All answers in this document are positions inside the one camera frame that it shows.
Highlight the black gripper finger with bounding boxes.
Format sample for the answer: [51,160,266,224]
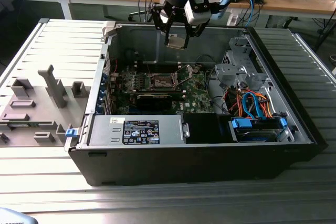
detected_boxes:
[183,18,211,49]
[150,2,182,47]

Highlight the CPU with silver top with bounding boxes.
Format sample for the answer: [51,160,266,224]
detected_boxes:
[166,34,186,51]

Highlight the metal socket cover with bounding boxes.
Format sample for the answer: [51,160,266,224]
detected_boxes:
[173,64,196,87]

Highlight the RAM slot white clips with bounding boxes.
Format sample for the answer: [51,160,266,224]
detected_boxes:
[134,62,181,67]
[134,66,182,70]

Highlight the CPU socket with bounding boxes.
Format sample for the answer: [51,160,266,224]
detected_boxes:
[150,72,180,90]

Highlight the small white device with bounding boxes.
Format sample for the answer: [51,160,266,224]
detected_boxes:
[227,11,239,26]

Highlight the metal drive cage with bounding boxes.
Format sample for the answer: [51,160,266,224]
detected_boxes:
[214,36,269,91]

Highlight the green motherboard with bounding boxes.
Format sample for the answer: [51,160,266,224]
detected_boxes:
[109,62,215,116]

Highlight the black graphics card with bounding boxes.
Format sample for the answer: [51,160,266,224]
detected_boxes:
[135,92,174,112]

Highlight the hard disk in blue carrier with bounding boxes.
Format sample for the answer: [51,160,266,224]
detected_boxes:
[227,117,289,144]

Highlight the grey power supply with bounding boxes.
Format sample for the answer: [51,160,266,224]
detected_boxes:
[88,115,184,146]

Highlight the black PC case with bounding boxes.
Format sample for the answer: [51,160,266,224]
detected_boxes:
[64,21,329,187]

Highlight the grey parts rack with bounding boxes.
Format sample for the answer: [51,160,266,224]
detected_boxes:
[0,63,93,148]

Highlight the grey rounded device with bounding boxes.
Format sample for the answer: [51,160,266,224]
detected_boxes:
[0,207,36,224]

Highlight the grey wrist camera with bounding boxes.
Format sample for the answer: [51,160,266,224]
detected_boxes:
[183,0,213,25]

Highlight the blue wire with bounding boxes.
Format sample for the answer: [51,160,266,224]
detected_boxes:
[240,91,265,120]

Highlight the orange wire bundle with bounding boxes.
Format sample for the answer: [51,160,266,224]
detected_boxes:
[226,88,274,119]

